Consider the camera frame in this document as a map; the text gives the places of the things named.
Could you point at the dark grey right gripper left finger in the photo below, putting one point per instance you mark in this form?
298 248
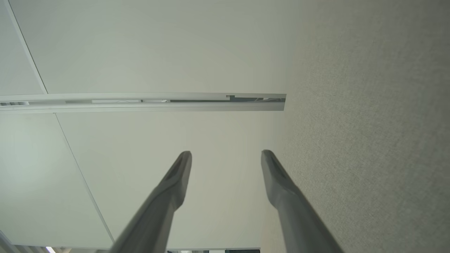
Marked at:
158 211

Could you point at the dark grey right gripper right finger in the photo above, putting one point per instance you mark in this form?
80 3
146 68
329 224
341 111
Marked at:
299 218

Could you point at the grey partition feet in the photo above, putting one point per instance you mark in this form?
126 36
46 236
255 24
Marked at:
140 107

